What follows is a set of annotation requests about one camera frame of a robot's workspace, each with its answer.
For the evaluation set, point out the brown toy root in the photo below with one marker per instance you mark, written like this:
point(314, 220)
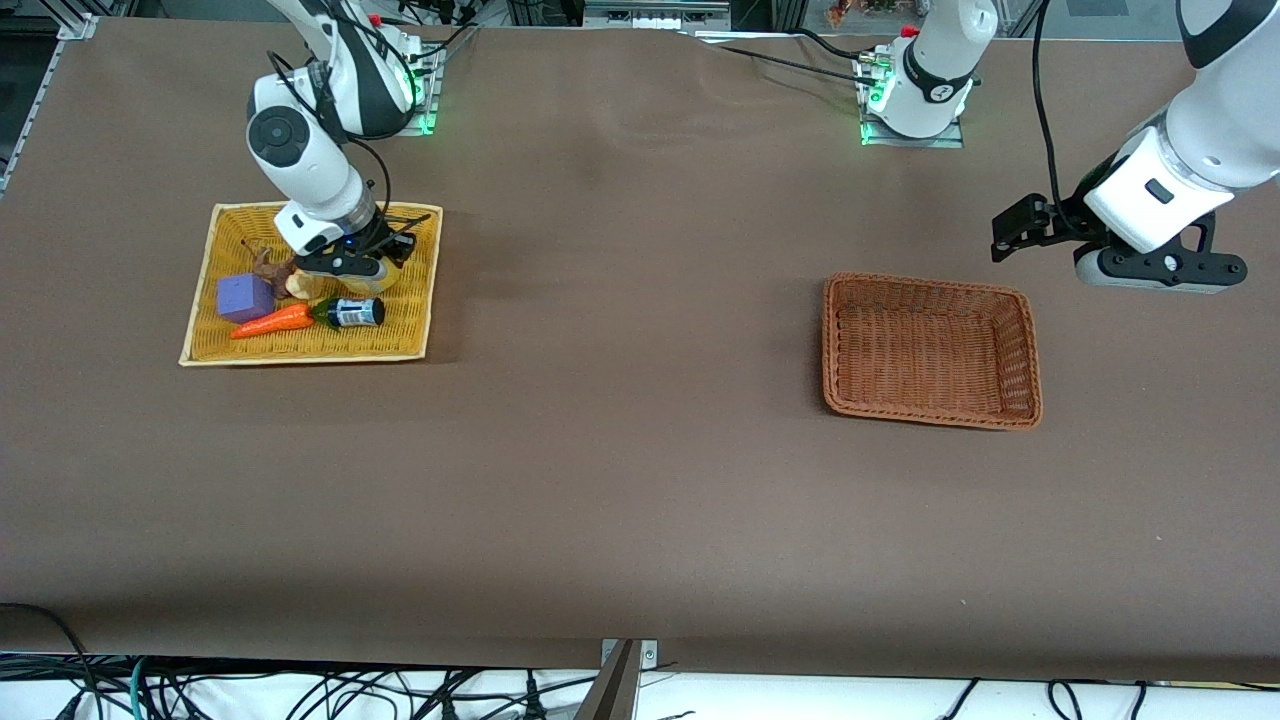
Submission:
point(270, 272)

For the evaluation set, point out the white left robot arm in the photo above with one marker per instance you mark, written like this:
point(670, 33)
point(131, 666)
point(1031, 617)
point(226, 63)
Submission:
point(1200, 150)

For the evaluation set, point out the yellow wicker basket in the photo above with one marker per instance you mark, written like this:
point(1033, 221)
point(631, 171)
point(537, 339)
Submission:
point(400, 330)

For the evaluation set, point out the small dark bottle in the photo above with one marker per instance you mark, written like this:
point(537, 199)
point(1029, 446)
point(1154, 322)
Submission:
point(355, 313)

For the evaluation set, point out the cream toy bread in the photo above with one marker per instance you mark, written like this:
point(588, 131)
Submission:
point(300, 287)

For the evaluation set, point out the brown wicker basket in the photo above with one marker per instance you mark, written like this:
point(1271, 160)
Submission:
point(920, 350)

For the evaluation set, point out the metal table edge bracket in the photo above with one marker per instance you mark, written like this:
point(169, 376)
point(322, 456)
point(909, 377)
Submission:
point(625, 680)

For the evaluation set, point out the orange toy carrot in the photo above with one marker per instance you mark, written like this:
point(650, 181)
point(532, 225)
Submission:
point(275, 320)

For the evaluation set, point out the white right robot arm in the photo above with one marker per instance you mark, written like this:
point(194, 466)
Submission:
point(300, 140)

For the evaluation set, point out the grey electronics box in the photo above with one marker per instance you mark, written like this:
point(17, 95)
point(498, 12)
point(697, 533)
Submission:
point(655, 14)

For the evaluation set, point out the clear tape roll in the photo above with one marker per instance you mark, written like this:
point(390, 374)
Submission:
point(387, 285)

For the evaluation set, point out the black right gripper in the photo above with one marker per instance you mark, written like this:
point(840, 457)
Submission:
point(384, 239)

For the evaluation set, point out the purple cube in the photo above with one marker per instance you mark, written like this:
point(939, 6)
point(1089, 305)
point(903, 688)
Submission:
point(244, 298)

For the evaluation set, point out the aluminium frame profile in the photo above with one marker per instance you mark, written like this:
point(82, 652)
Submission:
point(75, 18)

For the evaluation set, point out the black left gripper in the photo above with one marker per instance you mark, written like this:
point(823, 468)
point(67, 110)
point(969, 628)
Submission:
point(1062, 222)

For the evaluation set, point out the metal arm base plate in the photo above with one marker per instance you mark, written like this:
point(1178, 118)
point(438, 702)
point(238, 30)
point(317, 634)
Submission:
point(958, 135)
point(432, 95)

